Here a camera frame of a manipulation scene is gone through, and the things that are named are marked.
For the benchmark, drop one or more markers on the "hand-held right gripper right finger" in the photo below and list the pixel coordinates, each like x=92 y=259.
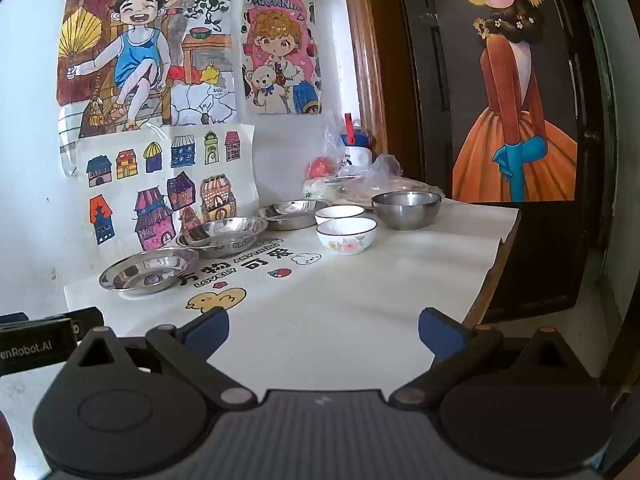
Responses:
x=442 y=332

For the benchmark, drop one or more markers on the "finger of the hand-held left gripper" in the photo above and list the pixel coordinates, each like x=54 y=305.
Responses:
x=82 y=317

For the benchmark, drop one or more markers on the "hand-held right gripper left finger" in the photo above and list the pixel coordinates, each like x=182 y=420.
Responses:
x=207 y=332

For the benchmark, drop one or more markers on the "stainless steel plate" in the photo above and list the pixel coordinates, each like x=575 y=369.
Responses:
x=145 y=270
x=290 y=212

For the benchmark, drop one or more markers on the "stainless steel basins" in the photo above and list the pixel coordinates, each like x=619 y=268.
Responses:
x=225 y=235

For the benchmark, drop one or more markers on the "stainless steel bowl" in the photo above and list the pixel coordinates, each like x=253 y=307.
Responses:
x=405 y=210

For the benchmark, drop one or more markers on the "white ceramic bowl red rim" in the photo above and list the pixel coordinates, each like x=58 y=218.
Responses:
x=345 y=237
x=340 y=211

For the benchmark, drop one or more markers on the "white printed tablecloth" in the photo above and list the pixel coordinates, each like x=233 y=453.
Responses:
x=325 y=310

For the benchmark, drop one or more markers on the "colourful houses drawing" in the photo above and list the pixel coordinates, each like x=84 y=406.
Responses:
x=165 y=185

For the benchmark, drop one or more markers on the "flatbread in plastic bag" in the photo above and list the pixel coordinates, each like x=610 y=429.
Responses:
x=390 y=182

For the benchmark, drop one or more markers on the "stainless steel tray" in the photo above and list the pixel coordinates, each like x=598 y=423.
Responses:
x=350 y=203

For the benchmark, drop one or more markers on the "white buns in bag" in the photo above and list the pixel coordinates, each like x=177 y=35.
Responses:
x=320 y=189

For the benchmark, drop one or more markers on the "red tomato in bag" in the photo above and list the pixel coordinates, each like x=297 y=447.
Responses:
x=324 y=167

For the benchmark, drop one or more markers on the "white bottle blue lid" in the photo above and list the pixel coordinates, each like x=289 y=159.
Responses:
x=356 y=150

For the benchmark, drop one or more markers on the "orange dress girl poster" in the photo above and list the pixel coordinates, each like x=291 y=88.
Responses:
x=515 y=110

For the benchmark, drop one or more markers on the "dark door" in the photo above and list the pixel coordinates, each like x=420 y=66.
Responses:
x=435 y=85

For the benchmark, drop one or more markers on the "boy with fan drawing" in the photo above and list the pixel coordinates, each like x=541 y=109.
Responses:
x=140 y=60

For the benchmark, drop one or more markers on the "child with teddy bear drawing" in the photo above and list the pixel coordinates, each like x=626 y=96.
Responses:
x=280 y=50

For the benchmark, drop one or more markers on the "wooden door frame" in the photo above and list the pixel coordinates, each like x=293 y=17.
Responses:
x=370 y=60

